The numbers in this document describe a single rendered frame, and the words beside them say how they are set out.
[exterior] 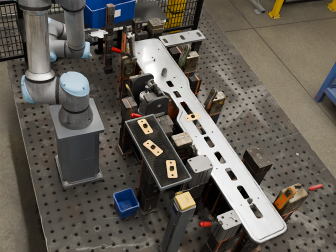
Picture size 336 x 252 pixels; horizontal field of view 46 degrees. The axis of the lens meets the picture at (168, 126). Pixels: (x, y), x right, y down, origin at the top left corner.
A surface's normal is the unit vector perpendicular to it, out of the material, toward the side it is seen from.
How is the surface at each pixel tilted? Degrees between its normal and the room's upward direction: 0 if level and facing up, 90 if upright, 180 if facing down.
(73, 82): 7
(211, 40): 0
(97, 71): 0
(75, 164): 90
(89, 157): 90
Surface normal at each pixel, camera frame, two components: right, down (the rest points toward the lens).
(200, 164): 0.14, -0.66
